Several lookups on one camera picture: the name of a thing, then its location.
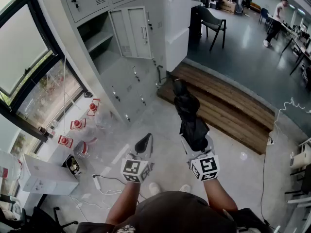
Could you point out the black umbrella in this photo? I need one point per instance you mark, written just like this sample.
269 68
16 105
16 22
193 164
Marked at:
190 120

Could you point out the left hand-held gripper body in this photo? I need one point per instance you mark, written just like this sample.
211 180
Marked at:
132 169

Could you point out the black window frame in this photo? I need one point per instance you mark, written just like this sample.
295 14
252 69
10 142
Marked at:
60 64

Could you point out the black metal frame chair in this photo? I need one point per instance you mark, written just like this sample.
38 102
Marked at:
303 181

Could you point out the white wall socket adapter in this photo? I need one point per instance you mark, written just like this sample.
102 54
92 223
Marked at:
270 141

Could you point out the white power strip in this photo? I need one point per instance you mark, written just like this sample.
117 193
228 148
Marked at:
96 182

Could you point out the large clear water bottle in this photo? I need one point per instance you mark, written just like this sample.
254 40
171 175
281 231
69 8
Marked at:
8 165

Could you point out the red capped water jug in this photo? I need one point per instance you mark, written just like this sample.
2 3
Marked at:
93 107
65 141
77 124

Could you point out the grey metal locker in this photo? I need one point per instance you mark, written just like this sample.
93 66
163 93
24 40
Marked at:
126 57

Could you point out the black office chair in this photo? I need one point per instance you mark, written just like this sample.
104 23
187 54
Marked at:
39 221

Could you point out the black waste bin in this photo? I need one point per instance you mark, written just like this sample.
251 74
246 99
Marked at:
73 165

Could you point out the white appliance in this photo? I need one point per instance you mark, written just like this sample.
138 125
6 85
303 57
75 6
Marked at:
301 154

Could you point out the blue chair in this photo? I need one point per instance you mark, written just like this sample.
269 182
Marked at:
263 14

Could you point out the person's right forearm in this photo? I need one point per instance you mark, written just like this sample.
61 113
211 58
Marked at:
218 195

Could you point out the person's white shoe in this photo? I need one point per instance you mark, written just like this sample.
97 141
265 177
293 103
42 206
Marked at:
154 188
185 188

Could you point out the dark green chair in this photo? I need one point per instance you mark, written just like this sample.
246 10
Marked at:
213 21

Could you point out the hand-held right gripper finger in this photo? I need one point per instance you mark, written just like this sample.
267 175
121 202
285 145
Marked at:
185 145
210 143

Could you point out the person's left white shoe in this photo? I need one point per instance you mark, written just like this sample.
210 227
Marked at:
154 188

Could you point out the person's right white shoe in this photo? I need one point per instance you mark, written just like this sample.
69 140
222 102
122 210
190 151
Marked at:
185 188

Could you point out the wooden steps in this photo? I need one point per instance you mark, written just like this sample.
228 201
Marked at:
223 101

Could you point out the white foam box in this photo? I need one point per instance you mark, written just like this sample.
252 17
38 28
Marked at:
177 50
177 13

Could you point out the person's dark shirt torso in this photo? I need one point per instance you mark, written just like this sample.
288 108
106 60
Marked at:
175 212

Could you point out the person's left forearm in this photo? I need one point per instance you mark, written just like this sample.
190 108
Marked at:
125 200

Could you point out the cardboard box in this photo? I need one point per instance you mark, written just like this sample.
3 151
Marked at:
227 5

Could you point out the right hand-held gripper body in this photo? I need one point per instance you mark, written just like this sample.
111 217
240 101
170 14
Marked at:
205 166

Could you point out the long work table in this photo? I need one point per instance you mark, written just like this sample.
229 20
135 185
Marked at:
295 39

